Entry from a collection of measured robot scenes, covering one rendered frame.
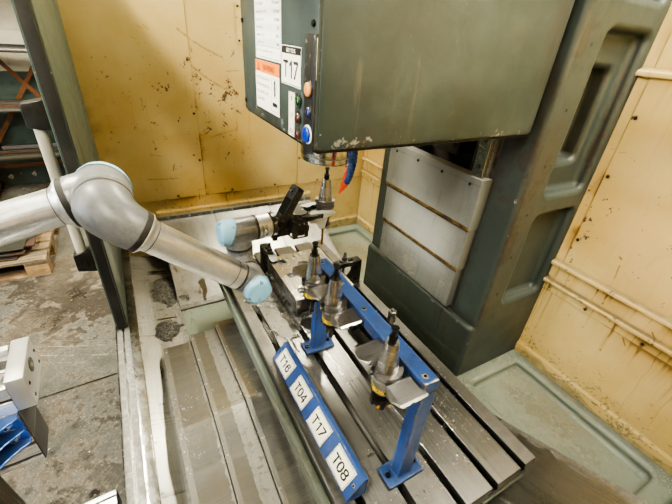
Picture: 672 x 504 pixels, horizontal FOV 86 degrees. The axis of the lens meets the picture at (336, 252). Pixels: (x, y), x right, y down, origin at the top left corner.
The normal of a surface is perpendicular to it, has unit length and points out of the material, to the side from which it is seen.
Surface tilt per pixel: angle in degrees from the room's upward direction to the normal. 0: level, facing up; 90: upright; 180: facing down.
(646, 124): 90
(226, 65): 90
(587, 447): 0
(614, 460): 0
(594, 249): 90
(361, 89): 90
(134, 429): 0
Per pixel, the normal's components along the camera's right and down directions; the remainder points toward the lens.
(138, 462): 0.07, -0.85
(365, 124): 0.48, 0.48
